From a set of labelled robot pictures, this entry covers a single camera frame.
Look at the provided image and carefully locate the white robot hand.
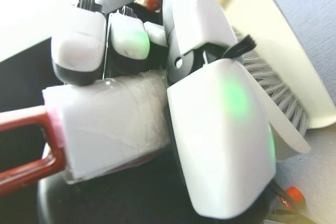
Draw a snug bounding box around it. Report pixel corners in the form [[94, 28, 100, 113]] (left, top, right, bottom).
[[36, 0, 278, 224]]

